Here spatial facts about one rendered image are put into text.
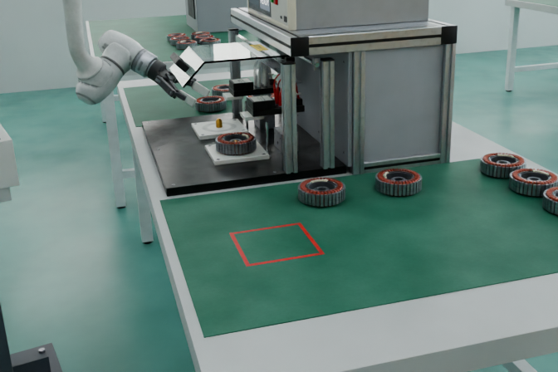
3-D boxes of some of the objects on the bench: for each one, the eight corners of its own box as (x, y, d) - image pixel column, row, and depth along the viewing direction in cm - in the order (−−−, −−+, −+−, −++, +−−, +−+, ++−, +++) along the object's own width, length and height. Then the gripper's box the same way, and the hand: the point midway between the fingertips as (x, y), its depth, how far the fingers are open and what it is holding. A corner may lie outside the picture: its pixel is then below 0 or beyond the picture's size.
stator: (224, 159, 183) (223, 145, 182) (210, 147, 193) (209, 134, 192) (262, 152, 188) (261, 139, 186) (247, 141, 197) (246, 129, 196)
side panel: (353, 175, 178) (354, 51, 167) (349, 171, 181) (349, 50, 170) (449, 163, 185) (457, 43, 174) (444, 159, 188) (450, 41, 177)
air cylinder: (281, 153, 190) (281, 134, 188) (274, 144, 197) (273, 126, 195) (298, 150, 191) (298, 131, 190) (291, 143, 198) (290, 124, 196)
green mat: (203, 338, 110) (203, 336, 110) (159, 201, 165) (159, 200, 165) (681, 250, 133) (681, 249, 133) (501, 155, 189) (501, 155, 189)
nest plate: (199, 139, 204) (199, 135, 203) (191, 126, 218) (191, 123, 217) (248, 134, 208) (248, 130, 207) (237, 121, 221) (237, 118, 221)
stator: (190, 112, 242) (189, 102, 241) (202, 104, 252) (201, 94, 251) (220, 113, 239) (219, 103, 238) (231, 105, 249) (230, 95, 248)
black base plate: (167, 197, 168) (166, 188, 167) (142, 128, 226) (141, 121, 225) (346, 173, 179) (346, 165, 179) (279, 114, 238) (279, 107, 237)
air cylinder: (259, 129, 212) (258, 112, 210) (253, 123, 219) (252, 106, 217) (275, 128, 213) (275, 110, 212) (269, 121, 220) (268, 105, 218)
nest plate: (215, 165, 182) (214, 161, 181) (205, 149, 196) (204, 144, 195) (269, 159, 186) (269, 154, 185) (256, 143, 199) (256, 139, 199)
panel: (347, 167, 178) (348, 51, 168) (277, 106, 238) (275, 19, 228) (351, 166, 178) (352, 51, 168) (281, 106, 238) (278, 19, 228)
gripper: (162, 69, 260) (210, 99, 258) (132, 84, 237) (184, 116, 236) (170, 52, 257) (218, 82, 255) (140, 66, 234) (193, 98, 233)
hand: (199, 97), depth 246 cm, fingers open, 13 cm apart
